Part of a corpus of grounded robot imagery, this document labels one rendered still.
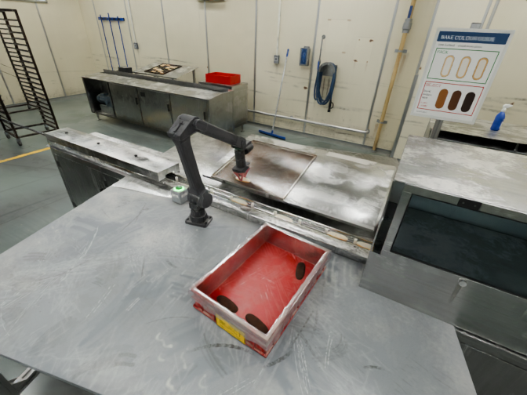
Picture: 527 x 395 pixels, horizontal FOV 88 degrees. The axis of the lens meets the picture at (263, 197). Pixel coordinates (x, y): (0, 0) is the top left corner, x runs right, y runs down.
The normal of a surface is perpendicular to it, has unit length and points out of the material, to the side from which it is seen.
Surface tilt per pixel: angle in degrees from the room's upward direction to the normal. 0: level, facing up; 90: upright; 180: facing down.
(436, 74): 90
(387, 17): 90
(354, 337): 0
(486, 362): 90
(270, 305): 0
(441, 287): 90
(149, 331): 0
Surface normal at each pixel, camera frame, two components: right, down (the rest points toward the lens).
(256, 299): 0.04, -0.85
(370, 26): -0.49, 0.44
